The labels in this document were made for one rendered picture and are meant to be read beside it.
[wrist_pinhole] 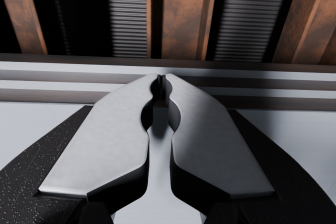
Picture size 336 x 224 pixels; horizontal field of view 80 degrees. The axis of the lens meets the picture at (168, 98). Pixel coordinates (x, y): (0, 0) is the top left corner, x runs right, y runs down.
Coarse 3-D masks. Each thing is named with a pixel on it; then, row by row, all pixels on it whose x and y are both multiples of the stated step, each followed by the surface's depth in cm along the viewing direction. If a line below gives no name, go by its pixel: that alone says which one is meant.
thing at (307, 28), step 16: (304, 0) 26; (320, 0) 24; (288, 16) 29; (304, 16) 26; (320, 16) 29; (288, 32) 29; (304, 32) 26; (320, 32) 30; (288, 48) 29; (304, 48) 31; (320, 48) 32; (320, 64) 32
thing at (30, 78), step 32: (0, 64) 16; (32, 64) 16; (64, 64) 16; (96, 64) 16; (128, 64) 16; (160, 64) 17; (192, 64) 17; (224, 64) 17; (256, 64) 18; (288, 64) 18; (0, 96) 14; (32, 96) 14; (64, 96) 15; (96, 96) 15; (160, 96) 15; (224, 96) 16; (256, 96) 16; (288, 96) 16; (320, 96) 16
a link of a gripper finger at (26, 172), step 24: (72, 120) 8; (48, 144) 6; (24, 168) 6; (48, 168) 6; (0, 192) 5; (24, 192) 5; (0, 216) 5; (24, 216) 5; (48, 216) 5; (72, 216) 5
